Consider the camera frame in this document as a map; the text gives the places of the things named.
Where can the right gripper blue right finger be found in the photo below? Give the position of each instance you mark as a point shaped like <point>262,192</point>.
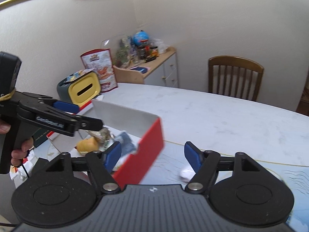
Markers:
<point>204,164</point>

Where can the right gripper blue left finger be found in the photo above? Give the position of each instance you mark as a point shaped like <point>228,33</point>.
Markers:
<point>100,165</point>

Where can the blue globe toy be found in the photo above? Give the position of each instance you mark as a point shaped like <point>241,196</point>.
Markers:
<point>139,37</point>

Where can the person left hand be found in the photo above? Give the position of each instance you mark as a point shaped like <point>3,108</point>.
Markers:
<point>18,154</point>

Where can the dark jar on cabinet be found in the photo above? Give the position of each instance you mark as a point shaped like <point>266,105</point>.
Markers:
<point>142,51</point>

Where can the white small packet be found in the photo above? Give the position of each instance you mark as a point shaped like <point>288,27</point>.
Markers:
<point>187,174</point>

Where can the red and white cardboard box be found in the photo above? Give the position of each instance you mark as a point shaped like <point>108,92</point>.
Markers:
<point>139,133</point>

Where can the yellow grey tissue box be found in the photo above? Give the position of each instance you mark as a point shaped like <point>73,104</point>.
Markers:
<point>79,88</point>

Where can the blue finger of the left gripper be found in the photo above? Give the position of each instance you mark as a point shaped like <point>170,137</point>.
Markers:
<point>66,107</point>

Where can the wooden sideboard cabinet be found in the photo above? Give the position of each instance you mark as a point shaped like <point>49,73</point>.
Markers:
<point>160,72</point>

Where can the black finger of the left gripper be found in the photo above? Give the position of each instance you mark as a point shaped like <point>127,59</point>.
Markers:
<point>89,123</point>

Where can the yellow duck plush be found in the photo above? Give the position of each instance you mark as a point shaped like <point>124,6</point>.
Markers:
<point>87,145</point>

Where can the brown wooden chair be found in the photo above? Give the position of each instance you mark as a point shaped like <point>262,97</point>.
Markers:
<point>234,77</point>

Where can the red white snack bag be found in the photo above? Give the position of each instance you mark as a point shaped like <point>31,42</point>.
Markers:
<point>100,60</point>

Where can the brown foil snack packet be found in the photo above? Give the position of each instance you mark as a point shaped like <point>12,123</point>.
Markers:
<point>103,136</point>

